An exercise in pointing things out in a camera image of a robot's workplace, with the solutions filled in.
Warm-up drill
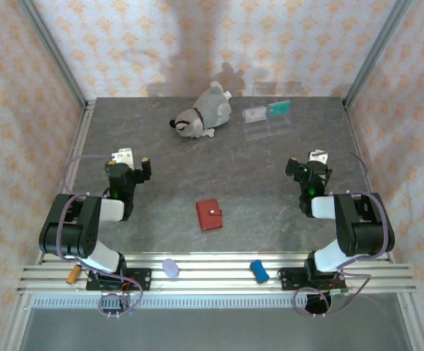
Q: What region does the clear plastic card case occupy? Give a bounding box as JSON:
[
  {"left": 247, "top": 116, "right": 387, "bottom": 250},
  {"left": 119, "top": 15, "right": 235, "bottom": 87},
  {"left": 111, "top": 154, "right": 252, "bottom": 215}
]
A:
[{"left": 241, "top": 98, "right": 295, "bottom": 142}]

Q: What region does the teal credit card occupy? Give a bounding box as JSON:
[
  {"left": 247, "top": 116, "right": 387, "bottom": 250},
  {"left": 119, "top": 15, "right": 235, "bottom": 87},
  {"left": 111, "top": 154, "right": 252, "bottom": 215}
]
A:
[{"left": 268, "top": 100, "right": 292, "bottom": 118}]

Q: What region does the red leather card holder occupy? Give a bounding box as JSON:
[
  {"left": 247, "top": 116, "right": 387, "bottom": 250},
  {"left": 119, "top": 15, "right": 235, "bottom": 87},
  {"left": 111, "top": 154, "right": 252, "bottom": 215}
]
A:
[{"left": 195, "top": 198, "right": 224, "bottom": 233}]

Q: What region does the grey plush dog toy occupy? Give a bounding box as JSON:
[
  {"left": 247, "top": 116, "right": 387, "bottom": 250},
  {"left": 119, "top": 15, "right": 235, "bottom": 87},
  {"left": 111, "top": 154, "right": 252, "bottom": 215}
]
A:
[{"left": 169, "top": 80, "right": 233, "bottom": 140}]

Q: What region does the lavender oval object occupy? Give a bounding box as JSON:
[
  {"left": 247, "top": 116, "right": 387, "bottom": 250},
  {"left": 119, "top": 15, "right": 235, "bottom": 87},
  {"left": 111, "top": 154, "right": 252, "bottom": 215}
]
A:
[{"left": 162, "top": 257, "right": 181, "bottom": 279}]

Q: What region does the blue bone-shaped object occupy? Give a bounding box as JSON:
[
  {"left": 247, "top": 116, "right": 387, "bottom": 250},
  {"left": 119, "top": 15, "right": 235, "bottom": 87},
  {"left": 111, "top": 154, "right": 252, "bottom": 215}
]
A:
[{"left": 249, "top": 259, "right": 270, "bottom": 284}]

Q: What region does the black connector box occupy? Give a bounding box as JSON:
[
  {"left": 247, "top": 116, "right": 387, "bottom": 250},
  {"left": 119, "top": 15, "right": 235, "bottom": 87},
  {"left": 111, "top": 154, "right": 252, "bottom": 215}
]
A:
[{"left": 99, "top": 294, "right": 131, "bottom": 317}]

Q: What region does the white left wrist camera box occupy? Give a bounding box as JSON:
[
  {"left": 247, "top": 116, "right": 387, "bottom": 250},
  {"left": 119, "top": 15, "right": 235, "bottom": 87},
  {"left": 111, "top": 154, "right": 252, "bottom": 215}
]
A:
[{"left": 110, "top": 146, "right": 135, "bottom": 172}]

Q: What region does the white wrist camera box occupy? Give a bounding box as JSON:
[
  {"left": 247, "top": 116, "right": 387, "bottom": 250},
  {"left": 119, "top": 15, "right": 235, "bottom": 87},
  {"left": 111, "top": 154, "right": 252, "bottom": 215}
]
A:
[
  {"left": 110, "top": 146, "right": 135, "bottom": 172},
  {"left": 308, "top": 148, "right": 330, "bottom": 165}
]

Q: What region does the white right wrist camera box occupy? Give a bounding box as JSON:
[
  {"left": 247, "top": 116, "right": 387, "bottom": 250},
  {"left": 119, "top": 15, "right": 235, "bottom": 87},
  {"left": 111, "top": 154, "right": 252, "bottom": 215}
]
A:
[{"left": 308, "top": 148, "right": 330, "bottom": 165}]

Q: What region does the aluminium side rail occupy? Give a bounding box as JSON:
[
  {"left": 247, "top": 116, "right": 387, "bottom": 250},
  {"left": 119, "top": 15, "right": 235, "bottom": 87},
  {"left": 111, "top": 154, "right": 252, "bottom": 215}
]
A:
[
  {"left": 37, "top": 99, "right": 96, "bottom": 265},
  {"left": 342, "top": 99, "right": 396, "bottom": 263}
]

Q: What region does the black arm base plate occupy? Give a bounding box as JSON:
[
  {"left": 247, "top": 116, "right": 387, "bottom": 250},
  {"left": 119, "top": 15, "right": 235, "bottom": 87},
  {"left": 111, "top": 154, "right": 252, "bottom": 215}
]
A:
[
  {"left": 278, "top": 266, "right": 345, "bottom": 292},
  {"left": 86, "top": 268, "right": 152, "bottom": 293}
]

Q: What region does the orange handle screwdriver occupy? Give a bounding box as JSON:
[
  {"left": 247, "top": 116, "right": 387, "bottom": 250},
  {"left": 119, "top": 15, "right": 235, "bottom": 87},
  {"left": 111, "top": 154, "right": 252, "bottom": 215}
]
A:
[{"left": 65, "top": 265, "right": 83, "bottom": 285}]

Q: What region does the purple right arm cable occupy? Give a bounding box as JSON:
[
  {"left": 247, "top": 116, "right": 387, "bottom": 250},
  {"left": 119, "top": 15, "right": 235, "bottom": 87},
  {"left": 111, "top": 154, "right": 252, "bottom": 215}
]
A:
[{"left": 292, "top": 151, "right": 389, "bottom": 317}]

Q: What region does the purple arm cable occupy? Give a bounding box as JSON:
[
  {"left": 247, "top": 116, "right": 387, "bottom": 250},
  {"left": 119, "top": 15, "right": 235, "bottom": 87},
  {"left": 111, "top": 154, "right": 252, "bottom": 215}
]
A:
[
  {"left": 58, "top": 155, "right": 144, "bottom": 318},
  {"left": 292, "top": 151, "right": 389, "bottom": 317}
]

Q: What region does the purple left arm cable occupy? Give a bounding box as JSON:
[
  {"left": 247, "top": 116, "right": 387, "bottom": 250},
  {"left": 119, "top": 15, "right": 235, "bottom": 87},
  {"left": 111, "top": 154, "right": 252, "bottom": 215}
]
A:
[{"left": 58, "top": 155, "right": 144, "bottom": 318}]

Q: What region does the aluminium front rail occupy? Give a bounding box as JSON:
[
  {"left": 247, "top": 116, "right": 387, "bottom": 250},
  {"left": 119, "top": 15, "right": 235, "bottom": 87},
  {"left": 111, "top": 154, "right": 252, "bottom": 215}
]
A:
[{"left": 17, "top": 251, "right": 417, "bottom": 295}]

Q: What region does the aluminium corner post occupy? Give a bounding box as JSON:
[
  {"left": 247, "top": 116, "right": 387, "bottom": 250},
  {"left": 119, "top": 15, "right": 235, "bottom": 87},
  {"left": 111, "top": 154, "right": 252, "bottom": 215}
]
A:
[
  {"left": 342, "top": 0, "right": 414, "bottom": 110},
  {"left": 16, "top": 0, "right": 89, "bottom": 110}
]

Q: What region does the grey slotted cable duct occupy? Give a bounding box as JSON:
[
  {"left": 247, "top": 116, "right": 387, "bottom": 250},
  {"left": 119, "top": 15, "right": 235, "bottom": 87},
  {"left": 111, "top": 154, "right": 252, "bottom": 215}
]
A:
[{"left": 32, "top": 295, "right": 310, "bottom": 309}]

